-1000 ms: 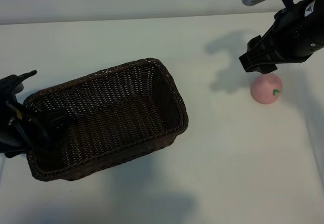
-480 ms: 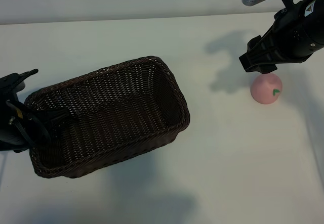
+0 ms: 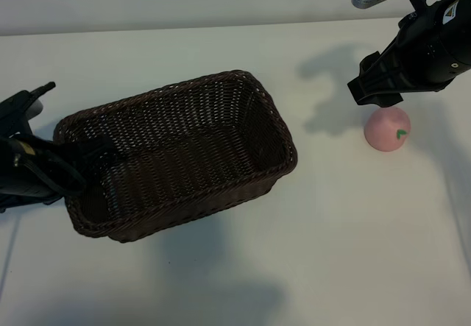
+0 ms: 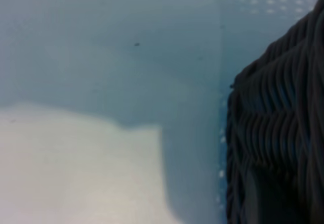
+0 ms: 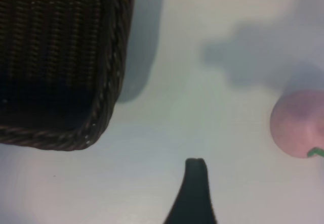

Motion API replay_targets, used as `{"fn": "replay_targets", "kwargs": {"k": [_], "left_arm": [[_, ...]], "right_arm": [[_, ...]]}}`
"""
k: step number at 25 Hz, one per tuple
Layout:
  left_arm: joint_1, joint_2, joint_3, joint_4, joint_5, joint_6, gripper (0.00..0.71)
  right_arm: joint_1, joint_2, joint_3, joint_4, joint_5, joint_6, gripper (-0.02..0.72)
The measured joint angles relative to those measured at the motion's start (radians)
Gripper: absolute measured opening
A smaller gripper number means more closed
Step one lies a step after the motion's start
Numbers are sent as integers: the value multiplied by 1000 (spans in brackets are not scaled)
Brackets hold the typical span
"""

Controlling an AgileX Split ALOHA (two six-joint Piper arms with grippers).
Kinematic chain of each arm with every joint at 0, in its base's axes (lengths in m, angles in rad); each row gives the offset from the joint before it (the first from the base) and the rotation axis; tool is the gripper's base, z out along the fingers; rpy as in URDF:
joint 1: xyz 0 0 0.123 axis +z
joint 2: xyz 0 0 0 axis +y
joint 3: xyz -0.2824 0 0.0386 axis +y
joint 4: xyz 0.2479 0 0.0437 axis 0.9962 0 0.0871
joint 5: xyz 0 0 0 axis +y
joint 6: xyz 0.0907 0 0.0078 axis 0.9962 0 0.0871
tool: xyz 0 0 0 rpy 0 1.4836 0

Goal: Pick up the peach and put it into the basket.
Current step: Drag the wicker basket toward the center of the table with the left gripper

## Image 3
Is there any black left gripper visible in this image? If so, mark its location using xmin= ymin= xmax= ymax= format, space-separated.
xmin=0 ymin=134 xmax=119 ymax=204

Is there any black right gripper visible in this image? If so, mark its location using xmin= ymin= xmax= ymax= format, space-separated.
xmin=347 ymin=0 xmax=471 ymax=108

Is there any pink peach with green leaf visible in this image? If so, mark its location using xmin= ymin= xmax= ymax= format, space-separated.
xmin=363 ymin=107 xmax=411 ymax=153

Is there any dark brown wicker basket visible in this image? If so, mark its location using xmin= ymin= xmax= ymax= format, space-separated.
xmin=53 ymin=69 xmax=299 ymax=244

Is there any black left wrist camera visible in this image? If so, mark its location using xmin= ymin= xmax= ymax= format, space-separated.
xmin=0 ymin=81 xmax=57 ymax=139

